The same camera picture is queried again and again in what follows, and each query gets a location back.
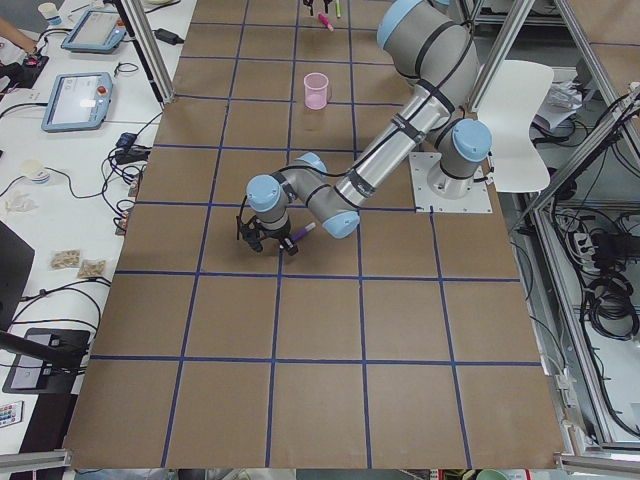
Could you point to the lower teach pendant tablet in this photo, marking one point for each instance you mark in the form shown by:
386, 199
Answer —
78, 102

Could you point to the pink pen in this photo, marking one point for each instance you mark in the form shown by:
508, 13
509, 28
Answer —
325, 22

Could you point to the purple pen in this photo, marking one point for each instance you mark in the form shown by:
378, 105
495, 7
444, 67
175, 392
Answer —
297, 236

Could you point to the white chair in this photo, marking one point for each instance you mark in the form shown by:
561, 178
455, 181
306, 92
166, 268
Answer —
508, 109

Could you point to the upper teach pendant tablet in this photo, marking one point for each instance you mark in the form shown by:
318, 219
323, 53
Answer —
97, 31

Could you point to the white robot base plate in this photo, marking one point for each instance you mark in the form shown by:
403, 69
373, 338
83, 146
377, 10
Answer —
435, 192

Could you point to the black device on stand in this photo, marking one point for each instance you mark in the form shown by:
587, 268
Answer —
46, 360

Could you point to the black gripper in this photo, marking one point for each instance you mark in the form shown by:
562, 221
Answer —
278, 234

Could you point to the remote control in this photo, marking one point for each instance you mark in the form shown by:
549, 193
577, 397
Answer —
11, 414

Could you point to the pink mesh cup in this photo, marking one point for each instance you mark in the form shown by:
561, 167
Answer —
316, 87

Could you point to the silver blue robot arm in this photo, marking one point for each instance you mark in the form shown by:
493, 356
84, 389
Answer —
437, 57

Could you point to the teach pendant tablet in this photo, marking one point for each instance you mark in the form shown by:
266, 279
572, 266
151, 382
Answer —
97, 31
78, 102

